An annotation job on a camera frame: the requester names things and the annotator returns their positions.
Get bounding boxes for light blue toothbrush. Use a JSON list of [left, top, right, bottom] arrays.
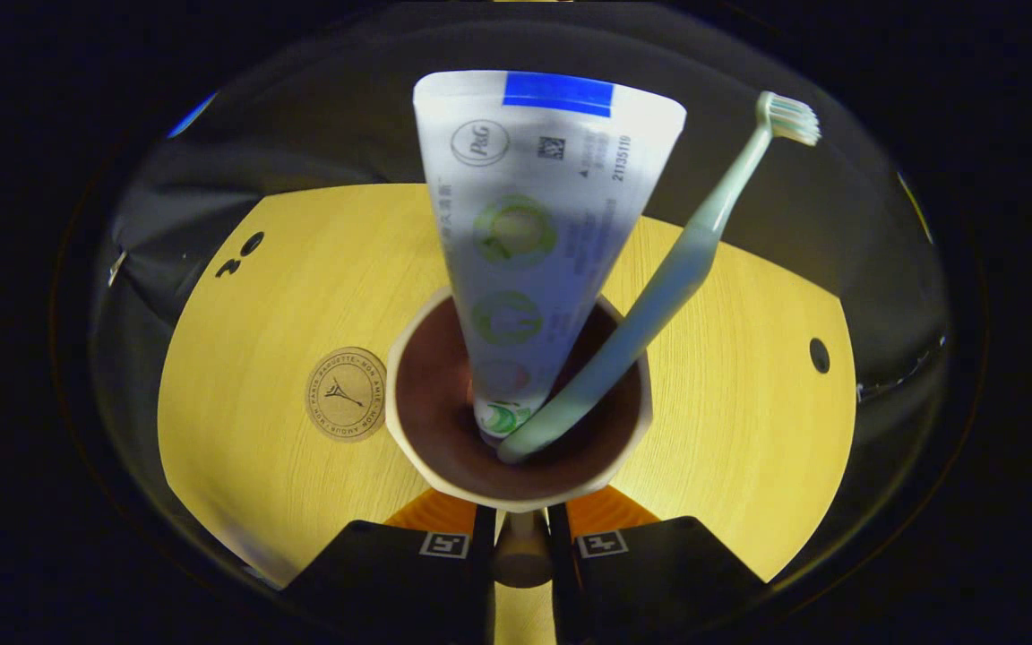
[[496, 90, 821, 465]]

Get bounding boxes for white toothpaste tube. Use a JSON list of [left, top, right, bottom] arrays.
[[413, 70, 687, 442]]

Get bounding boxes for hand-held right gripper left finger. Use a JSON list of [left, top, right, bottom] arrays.
[[288, 488, 497, 645]]

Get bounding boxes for round cork coaster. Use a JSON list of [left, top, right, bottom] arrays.
[[305, 347, 388, 443]]

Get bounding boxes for wooden desktop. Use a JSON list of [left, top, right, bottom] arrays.
[[158, 184, 857, 645]]

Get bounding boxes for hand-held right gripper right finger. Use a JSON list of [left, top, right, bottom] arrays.
[[548, 486, 768, 645]]

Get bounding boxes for beige cup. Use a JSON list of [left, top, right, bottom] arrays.
[[385, 285, 654, 589]]

